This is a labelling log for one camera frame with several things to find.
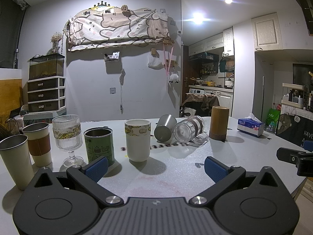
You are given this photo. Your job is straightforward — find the patterned hanging cloth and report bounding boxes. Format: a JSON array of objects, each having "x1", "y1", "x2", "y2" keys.
[{"x1": 65, "y1": 5, "x2": 170, "y2": 52}]

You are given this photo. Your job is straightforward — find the brown bamboo cup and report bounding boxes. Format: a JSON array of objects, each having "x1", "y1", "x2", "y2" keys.
[{"x1": 209, "y1": 106, "x2": 229, "y2": 141}]

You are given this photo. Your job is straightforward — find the white drawer unit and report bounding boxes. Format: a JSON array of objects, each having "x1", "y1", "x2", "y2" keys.
[{"x1": 27, "y1": 76, "x2": 66, "y2": 112}]

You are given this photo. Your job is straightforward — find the white paper-pattern cup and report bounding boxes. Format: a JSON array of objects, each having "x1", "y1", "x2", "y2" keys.
[{"x1": 125, "y1": 119, "x2": 151, "y2": 162}]

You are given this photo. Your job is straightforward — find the stainless steel cup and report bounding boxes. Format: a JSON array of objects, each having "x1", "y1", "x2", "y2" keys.
[{"x1": 154, "y1": 114, "x2": 177, "y2": 142}]

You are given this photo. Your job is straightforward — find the white plush toy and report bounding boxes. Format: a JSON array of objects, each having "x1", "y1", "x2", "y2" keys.
[{"x1": 168, "y1": 73, "x2": 179, "y2": 85}]

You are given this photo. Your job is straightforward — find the tissue pack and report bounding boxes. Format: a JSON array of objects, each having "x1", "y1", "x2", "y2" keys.
[{"x1": 237, "y1": 113, "x2": 265, "y2": 137}]

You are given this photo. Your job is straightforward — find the cream cup brown sleeve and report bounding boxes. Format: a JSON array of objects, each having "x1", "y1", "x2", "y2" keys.
[{"x1": 22, "y1": 123, "x2": 52, "y2": 167}]

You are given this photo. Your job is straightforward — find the ribbed glass goblet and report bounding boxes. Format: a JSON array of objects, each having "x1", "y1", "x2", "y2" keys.
[{"x1": 52, "y1": 115, "x2": 84, "y2": 168}]

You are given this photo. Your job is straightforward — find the dried flower vase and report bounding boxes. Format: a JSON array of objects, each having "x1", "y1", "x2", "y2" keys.
[{"x1": 47, "y1": 32, "x2": 63, "y2": 55}]

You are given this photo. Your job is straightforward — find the clear glass mug brown bands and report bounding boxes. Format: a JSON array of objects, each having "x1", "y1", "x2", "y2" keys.
[{"x1": 173, "y1": 116, "x2": 209, "y2": 147}]

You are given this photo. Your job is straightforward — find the white hanging bag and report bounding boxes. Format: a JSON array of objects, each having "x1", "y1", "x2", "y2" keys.
[{"x1": 148, "y1": 55, "x2": 163, "y2": 70}]

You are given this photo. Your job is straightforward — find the green tin can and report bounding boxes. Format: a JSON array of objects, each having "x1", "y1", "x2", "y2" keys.
[{"x1": 84, "y1": 126, "x2": 115, "y2": 166}]

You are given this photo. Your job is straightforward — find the glass fish tank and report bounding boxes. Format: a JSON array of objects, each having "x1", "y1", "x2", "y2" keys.
[{"x1": 29, "y1": 53, "x2": 65, "y2": 80}]

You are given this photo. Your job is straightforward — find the cream steel tumbler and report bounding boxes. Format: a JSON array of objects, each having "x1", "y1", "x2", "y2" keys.
[{"x1": 0, "y1": 134, "x2": 34, "y2": 190}]

